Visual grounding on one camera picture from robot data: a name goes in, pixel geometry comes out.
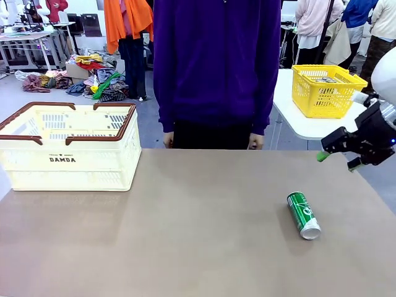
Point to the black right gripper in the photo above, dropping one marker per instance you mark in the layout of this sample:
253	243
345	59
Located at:
379	139

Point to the green drink can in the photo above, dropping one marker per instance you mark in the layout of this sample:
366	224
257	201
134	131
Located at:
301	213

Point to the person's right forearm purple sleeve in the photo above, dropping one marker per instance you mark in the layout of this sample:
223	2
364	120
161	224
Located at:
166	108

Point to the person's left forearm purple sleeve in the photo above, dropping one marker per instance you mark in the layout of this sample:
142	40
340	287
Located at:
262	108

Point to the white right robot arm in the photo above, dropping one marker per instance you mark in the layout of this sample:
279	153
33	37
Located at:
385	77

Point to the yellow plastic basket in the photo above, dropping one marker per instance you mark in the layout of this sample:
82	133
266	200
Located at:
328	99

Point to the cans in yellow basket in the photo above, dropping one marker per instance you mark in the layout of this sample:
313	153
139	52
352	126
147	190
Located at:
326	80

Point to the person's left hand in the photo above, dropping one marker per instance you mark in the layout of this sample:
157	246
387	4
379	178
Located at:
255	141

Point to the person's right hand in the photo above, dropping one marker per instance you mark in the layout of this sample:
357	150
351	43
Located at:
169	140

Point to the white side table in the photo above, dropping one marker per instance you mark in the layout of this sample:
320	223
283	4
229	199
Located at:
287	117

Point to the cream hanging jacket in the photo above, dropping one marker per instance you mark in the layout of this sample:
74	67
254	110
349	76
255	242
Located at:
338	43

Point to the person in blue jacket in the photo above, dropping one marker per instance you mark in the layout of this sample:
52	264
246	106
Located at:
359	21

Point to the person in cream jacket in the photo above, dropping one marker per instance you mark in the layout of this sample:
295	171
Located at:
383	24

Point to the person in pink sweater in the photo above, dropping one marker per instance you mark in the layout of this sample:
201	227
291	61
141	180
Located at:
318	21

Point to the person in purple sweater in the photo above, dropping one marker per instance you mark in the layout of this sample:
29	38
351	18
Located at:
216	62

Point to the dark plaid cloth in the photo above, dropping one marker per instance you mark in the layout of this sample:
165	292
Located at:
113	92

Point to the green cloth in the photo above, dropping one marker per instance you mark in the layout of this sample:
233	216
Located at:
106	85

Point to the blue denim cloth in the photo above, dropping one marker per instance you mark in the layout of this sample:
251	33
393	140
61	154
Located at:
105	75

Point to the person in orange jacket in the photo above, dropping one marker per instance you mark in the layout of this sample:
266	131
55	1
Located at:
123	28

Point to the red cloth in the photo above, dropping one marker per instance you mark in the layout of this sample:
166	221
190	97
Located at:
89	66

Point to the yellow cloth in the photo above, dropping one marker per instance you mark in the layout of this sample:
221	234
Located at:
88	58

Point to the brown cardboard box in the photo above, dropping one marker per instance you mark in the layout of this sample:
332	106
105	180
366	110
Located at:
75	71

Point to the black office chair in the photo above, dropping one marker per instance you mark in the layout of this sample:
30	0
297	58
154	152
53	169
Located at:
91	26

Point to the pink patterned cloth heap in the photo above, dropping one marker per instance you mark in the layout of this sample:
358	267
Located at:
34	82

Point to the person in red top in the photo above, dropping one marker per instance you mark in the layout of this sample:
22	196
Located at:
57	9

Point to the white background desk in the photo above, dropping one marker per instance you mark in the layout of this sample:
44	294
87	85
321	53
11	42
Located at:
31	40

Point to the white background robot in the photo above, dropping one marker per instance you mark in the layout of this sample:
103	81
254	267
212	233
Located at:
7	12

